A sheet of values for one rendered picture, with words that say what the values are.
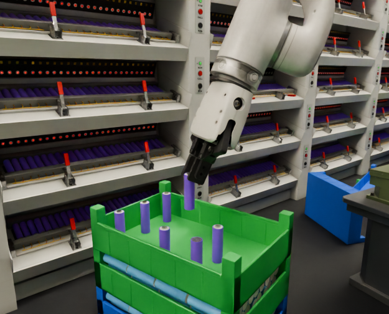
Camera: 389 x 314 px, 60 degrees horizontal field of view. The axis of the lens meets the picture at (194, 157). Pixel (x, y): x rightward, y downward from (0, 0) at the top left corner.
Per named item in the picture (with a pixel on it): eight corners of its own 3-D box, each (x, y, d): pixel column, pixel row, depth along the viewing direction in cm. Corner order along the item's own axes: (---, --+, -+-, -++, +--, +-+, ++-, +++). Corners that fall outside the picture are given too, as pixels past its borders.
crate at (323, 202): (346, 245, 129) (365, 242, 130) (353, 194, 124) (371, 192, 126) (304, 214, 157) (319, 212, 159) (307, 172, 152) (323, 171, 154)
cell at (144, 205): (152, 231, 68) (151, 200, 66) (145, 234, 66) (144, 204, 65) (145, 228, 69) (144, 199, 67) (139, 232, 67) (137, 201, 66)
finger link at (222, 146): (238, 142, 51) (216, 162, 54) (231, 107, 56) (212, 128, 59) (231, 139, 50) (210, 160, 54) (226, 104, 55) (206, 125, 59)
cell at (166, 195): (173, 220, 73) (172, 192, 71) (167, 223, 71) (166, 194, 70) (166, 218, 74) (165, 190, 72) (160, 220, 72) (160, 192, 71)
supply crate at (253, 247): (291, 253, 60) (294, 212, 58) (232, 316, 45) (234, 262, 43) (165, 212, 78) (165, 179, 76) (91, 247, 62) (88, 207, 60)
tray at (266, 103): (300, 107, 163) (308, 89, 159) (206, 118, 126) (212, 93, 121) (270, 91, 176) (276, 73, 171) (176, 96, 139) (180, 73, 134)
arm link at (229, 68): (273, 79, 54) (266, 96, 55) (244, 78, 62) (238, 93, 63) (233, 55, 51) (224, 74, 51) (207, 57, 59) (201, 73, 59)
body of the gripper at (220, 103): (268, 90, 54) (240, 155, 55) (236, 87, 63) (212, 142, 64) (231, 70, 51) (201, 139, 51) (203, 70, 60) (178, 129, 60)
